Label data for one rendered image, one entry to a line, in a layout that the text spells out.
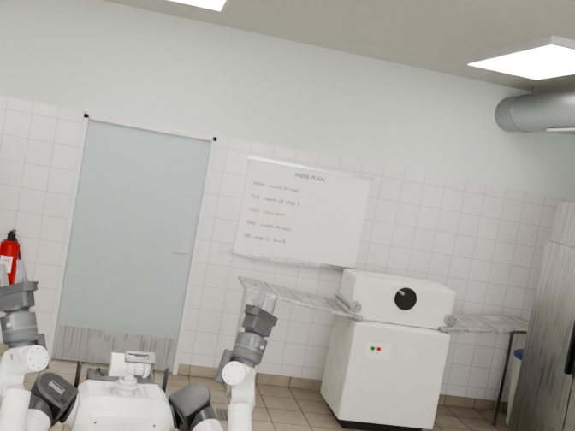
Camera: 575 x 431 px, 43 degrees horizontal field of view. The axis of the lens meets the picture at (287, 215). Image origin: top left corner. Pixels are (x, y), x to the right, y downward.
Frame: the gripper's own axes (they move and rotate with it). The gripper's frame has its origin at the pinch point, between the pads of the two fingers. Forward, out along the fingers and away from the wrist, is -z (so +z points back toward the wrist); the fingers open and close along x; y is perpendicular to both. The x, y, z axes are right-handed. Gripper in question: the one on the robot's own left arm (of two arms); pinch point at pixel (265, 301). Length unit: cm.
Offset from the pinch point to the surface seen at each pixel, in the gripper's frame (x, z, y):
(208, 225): -244, -119, 309
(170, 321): -265, -36, 334
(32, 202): -137, -83, 399
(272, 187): -264, -167, 273
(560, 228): -358, -188, 57
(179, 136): -191, -176, 325
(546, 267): -368, -159, 65
